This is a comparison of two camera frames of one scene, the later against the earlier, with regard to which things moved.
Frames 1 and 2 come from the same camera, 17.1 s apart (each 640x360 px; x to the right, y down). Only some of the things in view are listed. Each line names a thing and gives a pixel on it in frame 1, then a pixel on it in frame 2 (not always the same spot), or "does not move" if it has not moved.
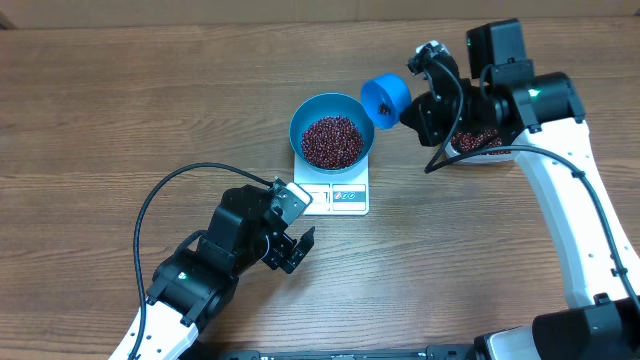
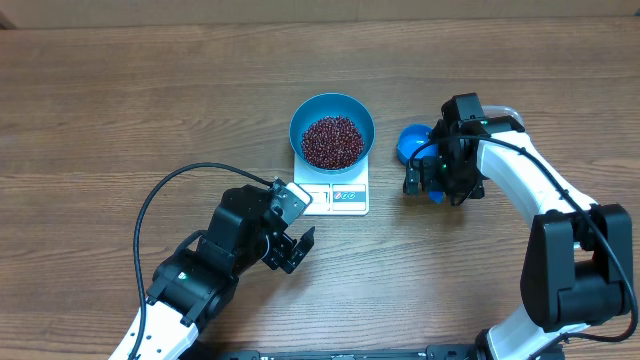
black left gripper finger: (304, 243) does not move
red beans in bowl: (333, 142) does not move
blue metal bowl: (331, 132) does not move
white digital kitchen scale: (339, 193) does not move
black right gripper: (431, 120) to (474, 188)
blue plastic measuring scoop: (384, 98) to (410, 139)
